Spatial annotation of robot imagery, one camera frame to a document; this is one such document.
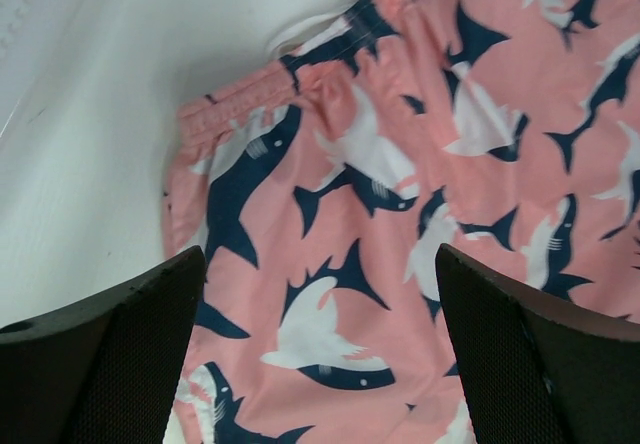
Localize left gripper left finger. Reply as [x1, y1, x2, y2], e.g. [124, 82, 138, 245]
[1, 246, 206, 443]

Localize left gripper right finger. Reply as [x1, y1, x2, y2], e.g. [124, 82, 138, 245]
[435, 245, 639, 443]

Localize pink star patterned shorts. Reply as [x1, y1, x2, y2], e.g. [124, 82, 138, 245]
[164, 0, 639, 443]

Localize white plastic basket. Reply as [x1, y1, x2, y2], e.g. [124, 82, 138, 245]
[0, 0, 96, 55]

